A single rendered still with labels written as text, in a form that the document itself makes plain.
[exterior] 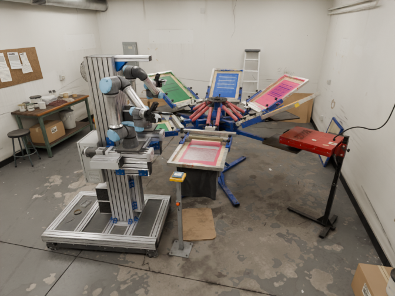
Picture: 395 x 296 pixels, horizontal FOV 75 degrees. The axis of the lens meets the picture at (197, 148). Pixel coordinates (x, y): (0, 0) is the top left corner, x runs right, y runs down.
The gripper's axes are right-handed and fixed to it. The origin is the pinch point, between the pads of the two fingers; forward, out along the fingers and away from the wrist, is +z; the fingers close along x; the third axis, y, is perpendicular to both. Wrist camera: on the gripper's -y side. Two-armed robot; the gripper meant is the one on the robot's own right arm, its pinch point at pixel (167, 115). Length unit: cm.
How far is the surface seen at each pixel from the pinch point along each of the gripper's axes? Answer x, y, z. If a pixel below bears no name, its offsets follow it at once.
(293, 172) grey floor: -289, 130, 52
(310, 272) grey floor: -95, 156, 113
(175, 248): -51, 162, -22
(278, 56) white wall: -528, -65, -66
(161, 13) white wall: -421, -147, -348
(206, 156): -90, 61, -13
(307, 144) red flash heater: -144, 39, 81
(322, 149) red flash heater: -141, 40, 96
